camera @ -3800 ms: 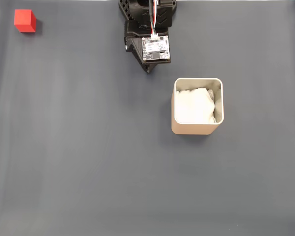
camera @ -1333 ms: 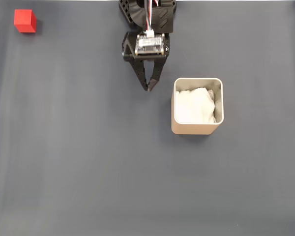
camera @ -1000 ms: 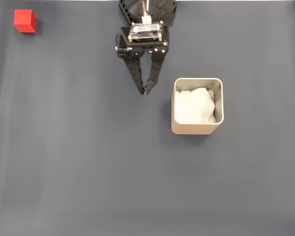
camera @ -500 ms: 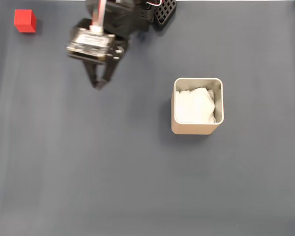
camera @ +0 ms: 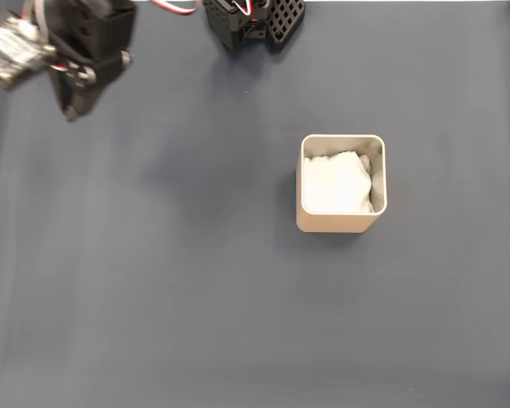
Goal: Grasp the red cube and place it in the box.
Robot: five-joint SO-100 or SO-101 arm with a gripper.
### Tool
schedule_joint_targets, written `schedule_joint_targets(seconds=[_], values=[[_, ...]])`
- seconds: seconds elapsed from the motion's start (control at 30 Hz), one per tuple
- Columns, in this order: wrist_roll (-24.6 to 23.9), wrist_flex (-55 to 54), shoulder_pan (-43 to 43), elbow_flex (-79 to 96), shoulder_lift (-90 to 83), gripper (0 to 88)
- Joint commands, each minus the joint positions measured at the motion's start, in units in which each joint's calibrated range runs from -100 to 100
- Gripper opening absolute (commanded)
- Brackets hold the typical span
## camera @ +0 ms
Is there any multicolour camera cable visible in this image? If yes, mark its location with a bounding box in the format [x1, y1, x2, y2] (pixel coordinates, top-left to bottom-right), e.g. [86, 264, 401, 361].
[20, 0, 50, 43]

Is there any white crumpled tissue paper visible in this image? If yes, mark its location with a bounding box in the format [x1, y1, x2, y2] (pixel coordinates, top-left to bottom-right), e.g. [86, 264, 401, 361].
[303, 150, 375, 214]

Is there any red white servo cable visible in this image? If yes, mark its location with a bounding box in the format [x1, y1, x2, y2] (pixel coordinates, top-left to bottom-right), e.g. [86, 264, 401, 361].
[232, 0, 258, 17]
[147, 0, 201, 17]

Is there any beige square box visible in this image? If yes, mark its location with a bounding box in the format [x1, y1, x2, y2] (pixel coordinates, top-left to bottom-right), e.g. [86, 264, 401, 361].
[295, 133, 388, 235]

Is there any dark blue mat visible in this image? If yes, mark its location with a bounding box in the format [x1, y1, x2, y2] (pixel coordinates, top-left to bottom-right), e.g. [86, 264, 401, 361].
[0, 1, 510, 408]

